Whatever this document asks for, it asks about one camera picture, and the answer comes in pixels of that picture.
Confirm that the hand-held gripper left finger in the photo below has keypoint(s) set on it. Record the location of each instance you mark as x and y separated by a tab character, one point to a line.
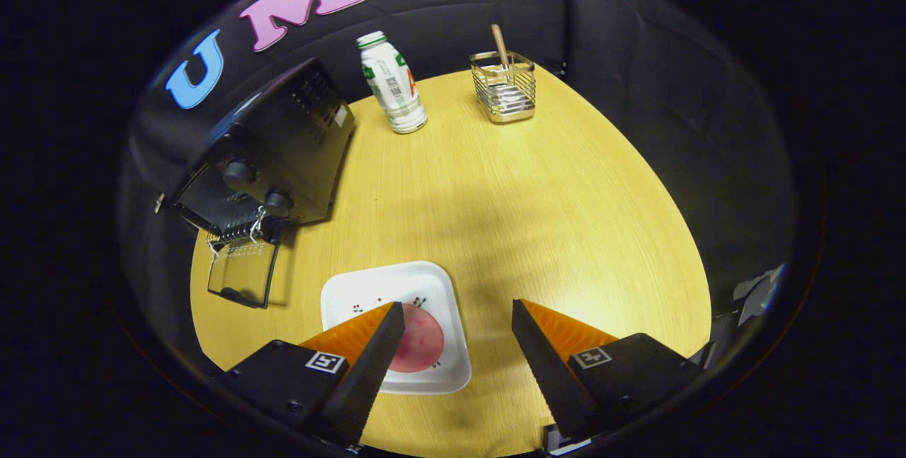
371	366

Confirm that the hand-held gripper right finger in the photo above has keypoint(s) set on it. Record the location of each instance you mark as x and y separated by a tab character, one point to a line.
548	373

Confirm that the pink ham slice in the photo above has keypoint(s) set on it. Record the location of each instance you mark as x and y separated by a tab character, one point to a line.
423	341

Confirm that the white square plate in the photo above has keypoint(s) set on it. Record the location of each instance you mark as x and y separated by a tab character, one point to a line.
425	288

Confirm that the black toaster oven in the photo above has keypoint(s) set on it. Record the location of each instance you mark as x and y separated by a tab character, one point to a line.
297	125

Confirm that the white green drink bottle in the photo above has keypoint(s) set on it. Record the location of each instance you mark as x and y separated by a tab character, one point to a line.
393	86

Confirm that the black backdrop cloth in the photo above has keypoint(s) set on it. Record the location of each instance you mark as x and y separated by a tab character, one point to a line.
623	54

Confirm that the wooden stick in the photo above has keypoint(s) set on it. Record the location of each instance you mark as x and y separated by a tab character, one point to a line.
499	40

